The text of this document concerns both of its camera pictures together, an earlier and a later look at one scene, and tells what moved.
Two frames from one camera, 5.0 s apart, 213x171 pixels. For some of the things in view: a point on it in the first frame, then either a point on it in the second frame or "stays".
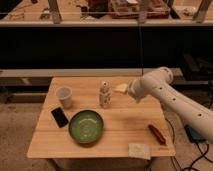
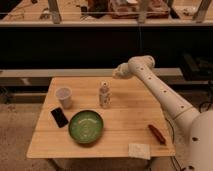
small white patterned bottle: (105, 93) stays
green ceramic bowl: (86, 126) stays
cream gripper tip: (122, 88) to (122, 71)
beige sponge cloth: (139, 150) stays
